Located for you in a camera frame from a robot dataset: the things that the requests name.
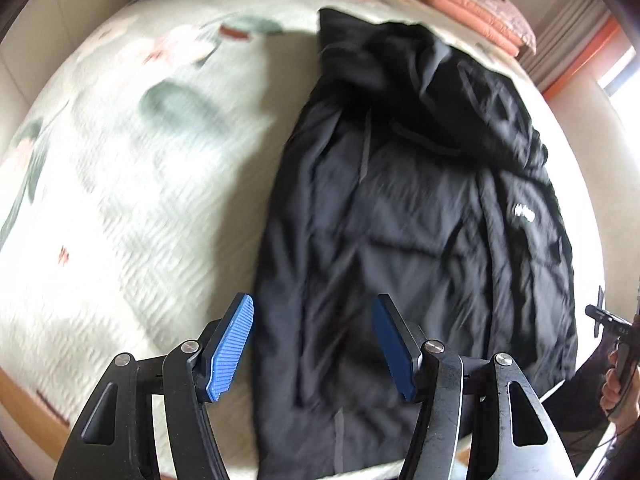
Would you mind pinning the pink folded blanket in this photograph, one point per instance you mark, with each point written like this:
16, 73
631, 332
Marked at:
460, 12

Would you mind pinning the bed with floral bedspread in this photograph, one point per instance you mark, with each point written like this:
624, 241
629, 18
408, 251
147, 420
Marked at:
150, 170

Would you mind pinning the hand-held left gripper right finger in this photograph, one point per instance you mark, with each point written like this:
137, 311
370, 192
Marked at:
392, 347

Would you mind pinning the beige curtain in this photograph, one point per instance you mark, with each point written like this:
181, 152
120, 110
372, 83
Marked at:
565, 35

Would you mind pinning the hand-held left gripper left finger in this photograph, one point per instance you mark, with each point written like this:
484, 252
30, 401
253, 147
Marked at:
230, 347

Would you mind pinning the window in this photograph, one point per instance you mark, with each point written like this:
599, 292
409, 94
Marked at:
620, 75

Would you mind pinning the black hooded jacket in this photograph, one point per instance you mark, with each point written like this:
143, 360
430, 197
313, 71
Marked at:
410, 200

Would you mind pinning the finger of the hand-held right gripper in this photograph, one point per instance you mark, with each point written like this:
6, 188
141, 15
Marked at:
612, 319

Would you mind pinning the person's dark clothing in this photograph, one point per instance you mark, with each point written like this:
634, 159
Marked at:
580, 400

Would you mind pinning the person's right hand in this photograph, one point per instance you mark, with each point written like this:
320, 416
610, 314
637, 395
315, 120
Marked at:
611, 382

